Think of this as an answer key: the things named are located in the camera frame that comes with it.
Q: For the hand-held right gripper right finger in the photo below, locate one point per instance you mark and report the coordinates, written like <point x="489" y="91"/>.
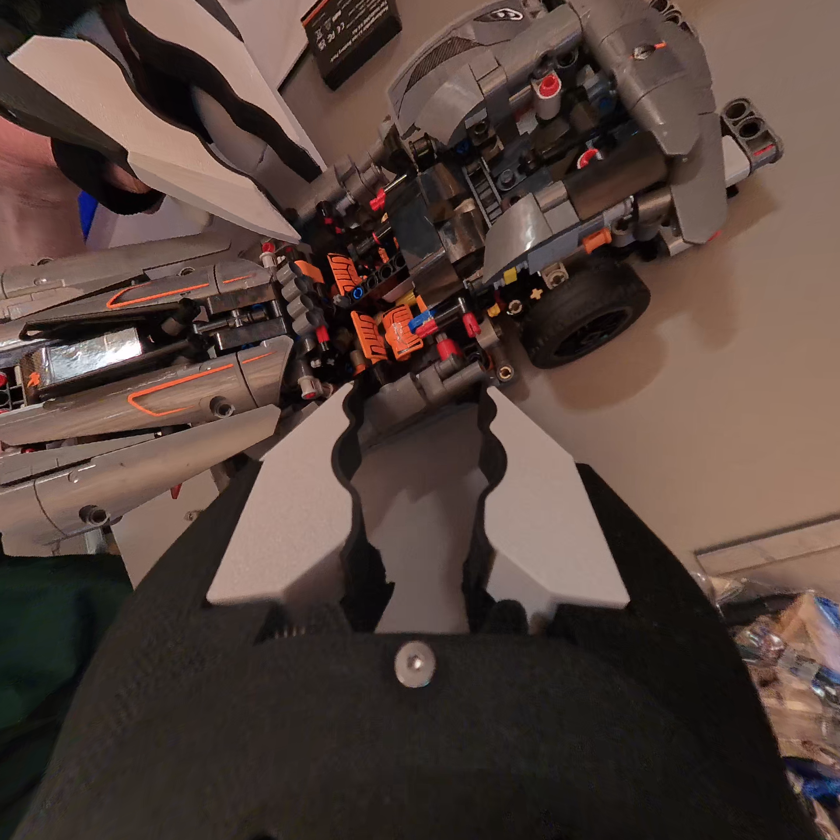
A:
<point x="551" y="525"/>

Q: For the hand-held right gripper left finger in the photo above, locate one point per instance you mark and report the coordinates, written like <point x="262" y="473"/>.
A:
<point x="289" y="525"/>

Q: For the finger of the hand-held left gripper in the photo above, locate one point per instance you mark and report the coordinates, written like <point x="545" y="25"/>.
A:
<point x="164" y="151"/>
<point x="216" y="46"/>

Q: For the grey lego car chassis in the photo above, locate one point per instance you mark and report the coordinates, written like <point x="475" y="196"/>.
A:
<point x="459" y="197"/>

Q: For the long grey lego plate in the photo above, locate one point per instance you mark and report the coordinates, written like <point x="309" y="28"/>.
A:
<point x="768" y="550"/>

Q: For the small bag of lego pieces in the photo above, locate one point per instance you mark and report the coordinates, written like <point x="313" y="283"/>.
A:
<point x="787" y="656"/>

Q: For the person's left hand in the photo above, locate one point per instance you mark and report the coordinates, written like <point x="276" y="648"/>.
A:
<point x="33" y="197"/>

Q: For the black battery pack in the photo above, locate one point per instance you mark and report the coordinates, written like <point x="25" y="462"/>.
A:
<point x="354" y="39"/>

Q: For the person's green sweater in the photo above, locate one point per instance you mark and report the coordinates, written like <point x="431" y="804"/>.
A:
<point x="39" y="656"/>

